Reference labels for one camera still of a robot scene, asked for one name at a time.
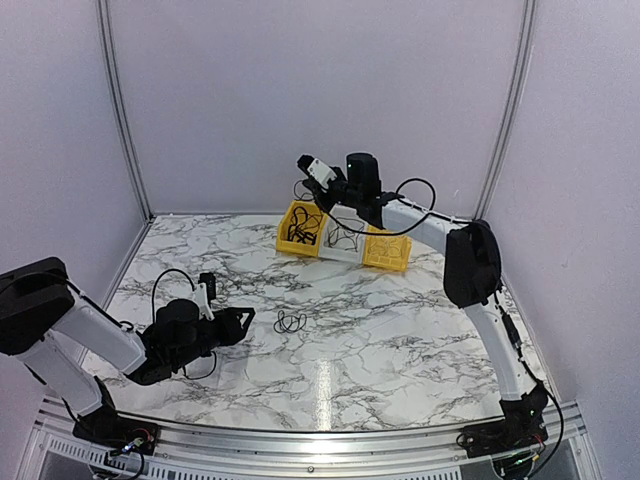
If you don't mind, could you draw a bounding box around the right yellow plastic bin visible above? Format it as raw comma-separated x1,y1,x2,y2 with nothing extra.
362,225,412,272

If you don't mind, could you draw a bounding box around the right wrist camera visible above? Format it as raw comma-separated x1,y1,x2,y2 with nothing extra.
297,154,338,189

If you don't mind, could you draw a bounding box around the right aluminium corner post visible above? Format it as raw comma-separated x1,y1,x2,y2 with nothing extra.
474,0,538,218

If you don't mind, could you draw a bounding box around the aluminium corner post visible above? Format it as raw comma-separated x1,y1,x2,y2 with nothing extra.
95,0,156,224
474,0,538,218

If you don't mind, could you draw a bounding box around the left yellow plastic bin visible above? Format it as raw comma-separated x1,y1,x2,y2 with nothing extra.
276,200,328,257

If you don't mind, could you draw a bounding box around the left aluminium corner post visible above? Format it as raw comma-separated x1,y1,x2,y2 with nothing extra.
95,0,156,224

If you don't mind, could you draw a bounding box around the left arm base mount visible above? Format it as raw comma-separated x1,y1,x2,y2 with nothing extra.
73,377,160,455

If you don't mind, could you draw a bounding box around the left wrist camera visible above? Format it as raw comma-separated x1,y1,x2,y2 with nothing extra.
192,272,216,321

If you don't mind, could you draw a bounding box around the aluminium front rail frame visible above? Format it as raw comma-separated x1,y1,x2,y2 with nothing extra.
19,394,596,480

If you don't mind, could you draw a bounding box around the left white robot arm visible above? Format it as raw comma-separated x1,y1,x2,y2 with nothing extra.
1,257,255,445

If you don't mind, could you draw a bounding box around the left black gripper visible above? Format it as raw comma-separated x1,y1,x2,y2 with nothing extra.
172,307,255,370

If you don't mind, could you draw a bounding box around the yellow plastic bin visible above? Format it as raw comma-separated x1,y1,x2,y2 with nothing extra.
276,200,328,257
362,225,412,272

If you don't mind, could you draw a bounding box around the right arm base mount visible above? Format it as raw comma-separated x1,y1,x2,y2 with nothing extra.
456,387,548,458

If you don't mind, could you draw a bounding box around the thin black cable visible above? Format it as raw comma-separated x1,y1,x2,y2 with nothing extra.
327,217,365,251
273,309,309,335

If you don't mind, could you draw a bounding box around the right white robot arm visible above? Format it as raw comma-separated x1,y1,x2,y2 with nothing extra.
297,152,548,448

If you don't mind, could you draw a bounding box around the white plastic bin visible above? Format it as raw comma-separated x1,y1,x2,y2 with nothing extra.
318,205,368,264

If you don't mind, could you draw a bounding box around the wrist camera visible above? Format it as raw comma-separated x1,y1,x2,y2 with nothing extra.
192,272,216,321
297,154,338,189

